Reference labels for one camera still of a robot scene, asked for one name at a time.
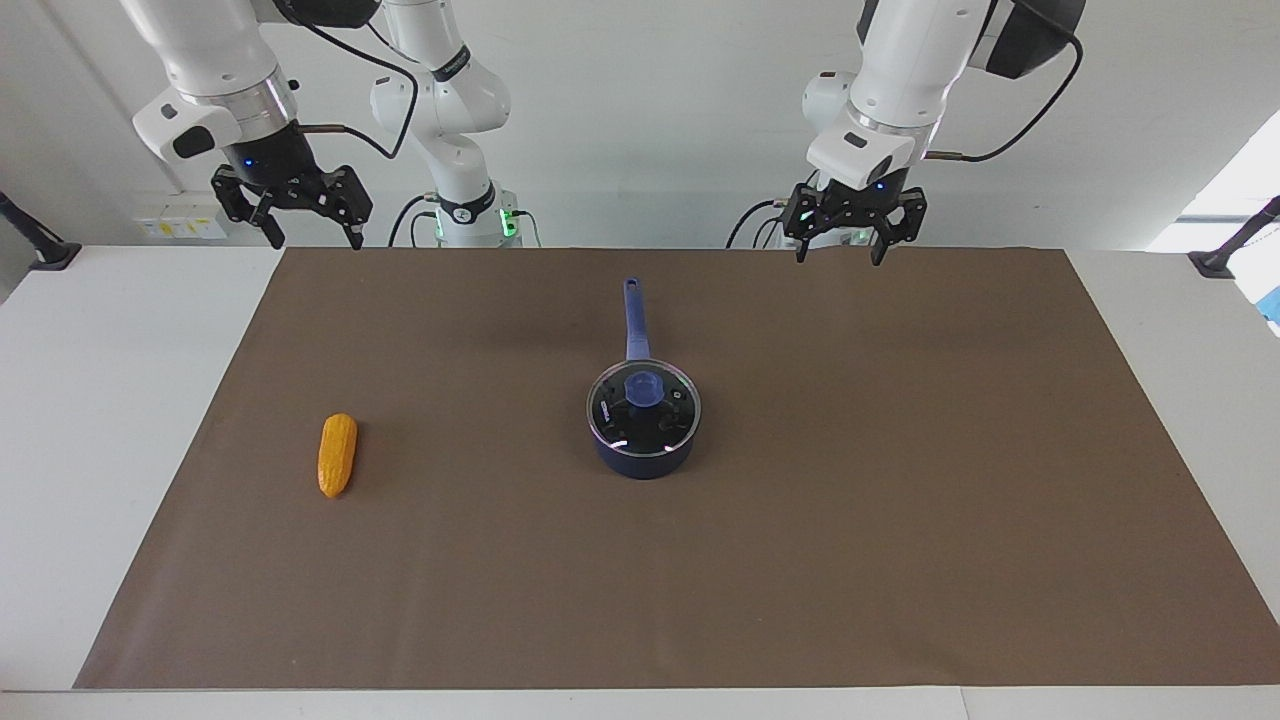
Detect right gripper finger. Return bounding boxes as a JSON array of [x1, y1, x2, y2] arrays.
[[211, 167, 287, 250], [320, 165, 374, 251]]

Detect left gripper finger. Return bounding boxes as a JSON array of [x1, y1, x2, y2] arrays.
[[785, 182, 829, 264], [872, 192, 928, 267]]

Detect yellow corn cob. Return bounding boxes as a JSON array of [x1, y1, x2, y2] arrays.
[[317, 413, 359, 499]]

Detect glass lid with blue knob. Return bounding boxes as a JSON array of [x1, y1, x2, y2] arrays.
[[587, 359, 702, 458]]

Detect dark blue saucepan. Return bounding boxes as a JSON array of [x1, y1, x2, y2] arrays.
[[586, 277, 703, 481]]

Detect black clamp stand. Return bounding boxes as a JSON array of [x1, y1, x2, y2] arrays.
[[0, 190, 83, 272], [1188, 195, 1280, 279]]

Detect white blue box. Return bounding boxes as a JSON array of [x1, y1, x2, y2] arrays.
[[1228, 245, 1280, 336]]

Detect brown table mat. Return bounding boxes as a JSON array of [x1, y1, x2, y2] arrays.
[[73, 247, 1280, 691]]

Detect black right arm base cable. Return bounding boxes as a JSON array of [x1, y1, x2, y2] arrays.
[[388, 193, 441, 249]]

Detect black arm base cable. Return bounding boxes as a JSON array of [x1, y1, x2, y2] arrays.
[[725, 198, 801, 249], [388, 193, 441, 249]]

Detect black left arm base cable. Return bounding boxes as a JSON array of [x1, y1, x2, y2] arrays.
[[725, 198, 801, 249]]

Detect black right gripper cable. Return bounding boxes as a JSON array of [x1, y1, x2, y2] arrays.
[[270, 0, 421, 161]]

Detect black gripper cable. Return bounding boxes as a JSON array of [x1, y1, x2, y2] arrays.
[[270, 0, 421, 161], [922, 0, 1086, 163]]

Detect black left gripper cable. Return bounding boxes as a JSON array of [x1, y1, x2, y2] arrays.
[[922, 0, 1086, 163]]

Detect white wall socket box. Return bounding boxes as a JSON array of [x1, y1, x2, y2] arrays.
[[135, 205, 229, 241]]

